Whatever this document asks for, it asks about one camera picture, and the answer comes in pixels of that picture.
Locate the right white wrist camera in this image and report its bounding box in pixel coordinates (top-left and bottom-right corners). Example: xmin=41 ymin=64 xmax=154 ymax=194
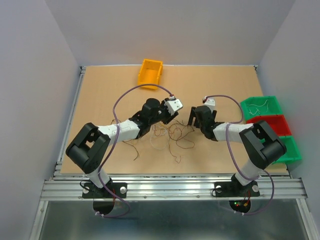
xmin=202 ymin=96 xmax=216 ymax=113

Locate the yellow plastic bin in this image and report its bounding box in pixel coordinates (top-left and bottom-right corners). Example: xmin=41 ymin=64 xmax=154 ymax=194
xmin=137 ymin=58 xmax=163 ymax=90

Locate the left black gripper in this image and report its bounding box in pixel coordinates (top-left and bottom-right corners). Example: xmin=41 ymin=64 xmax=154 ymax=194
xmin=149 ymin=97 xmax=178 ymax=126

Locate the near green plastic bin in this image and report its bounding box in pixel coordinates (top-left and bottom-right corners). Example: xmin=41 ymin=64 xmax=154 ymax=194
xmin=272 ymin=135 xmax=302 ymax=165

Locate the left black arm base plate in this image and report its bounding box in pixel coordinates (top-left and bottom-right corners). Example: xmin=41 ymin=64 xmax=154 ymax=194
xmin=79 ymin=181 xmax=128 ymax=199

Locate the red plastic bin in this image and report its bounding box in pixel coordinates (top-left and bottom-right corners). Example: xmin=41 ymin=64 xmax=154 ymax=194
xmin=246 ymin=114 xmax=292 ymax=136

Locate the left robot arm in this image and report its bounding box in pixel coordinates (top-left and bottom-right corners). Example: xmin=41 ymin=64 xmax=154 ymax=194
xmin=65 ymin=96 xmax=183 ymax=197

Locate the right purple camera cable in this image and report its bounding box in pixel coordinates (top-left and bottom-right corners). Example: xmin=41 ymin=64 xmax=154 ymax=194
xmin=203 ymin=94 xmax=276 ymax=216

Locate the purple camera cable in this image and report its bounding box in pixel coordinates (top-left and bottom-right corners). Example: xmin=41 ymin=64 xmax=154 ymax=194
xmin=94 ymin=84 xmax=176 ymax=218
xmin=203 ymin=94 xmax=276 ymax=216

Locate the coloured wire bundle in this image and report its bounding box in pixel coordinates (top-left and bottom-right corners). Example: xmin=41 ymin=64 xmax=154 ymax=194
xmin=122 ymin=118 xmax=198 ymax=164

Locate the green plastic bin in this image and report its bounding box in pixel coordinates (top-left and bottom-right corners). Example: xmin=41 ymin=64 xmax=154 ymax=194
xmin=240 ymin=96 xmax=283 ymax=121
xmin=272 ymin=135 xmax=302 ymax=165

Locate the aluminium mounting rail frame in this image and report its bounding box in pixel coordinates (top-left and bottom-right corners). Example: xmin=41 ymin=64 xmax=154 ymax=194
xmin=28 ymin=65 xmax=311 ymax=240

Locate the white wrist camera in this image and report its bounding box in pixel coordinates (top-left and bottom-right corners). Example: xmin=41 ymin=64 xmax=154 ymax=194
xmin=164 ymin=96 xmax=183 ymax=116
xmin=202 ymin=96 xmax=216 ymax=113

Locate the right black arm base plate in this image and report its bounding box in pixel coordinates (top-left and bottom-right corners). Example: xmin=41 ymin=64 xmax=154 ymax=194
xmin=211 ymin=181 xmax=260 ymax=198

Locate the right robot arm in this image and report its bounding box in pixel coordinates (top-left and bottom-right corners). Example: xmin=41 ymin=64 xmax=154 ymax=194
xmin=188 ymin=105 xmax=287 ymax=197

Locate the far green plastic bin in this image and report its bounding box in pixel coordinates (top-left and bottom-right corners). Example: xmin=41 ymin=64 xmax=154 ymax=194
xmin=240 ymin=96 xmax=283 ymax=121

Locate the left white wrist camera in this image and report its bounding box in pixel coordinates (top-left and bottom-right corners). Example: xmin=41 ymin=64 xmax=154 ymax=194
xmin=164 ymin=96 xmax=183 ymax=116

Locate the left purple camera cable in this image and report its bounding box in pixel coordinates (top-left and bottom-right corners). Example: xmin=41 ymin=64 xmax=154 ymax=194
xmin=94 ymin=84 xmax=176 ymax=218

